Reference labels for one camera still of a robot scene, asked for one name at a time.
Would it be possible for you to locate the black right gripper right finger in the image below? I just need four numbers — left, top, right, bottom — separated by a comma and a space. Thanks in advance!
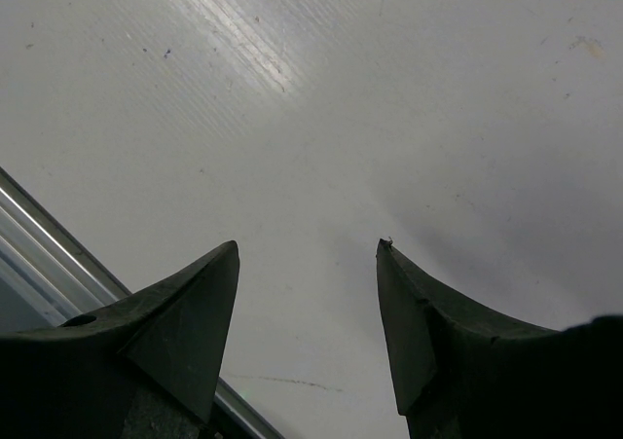
376, 240, 622, 438

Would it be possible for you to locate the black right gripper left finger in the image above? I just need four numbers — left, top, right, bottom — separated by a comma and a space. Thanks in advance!
1, 241, 239, 438

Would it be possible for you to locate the aluminium frame rail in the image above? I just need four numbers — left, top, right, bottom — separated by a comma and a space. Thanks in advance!
1, 173, 278, 438

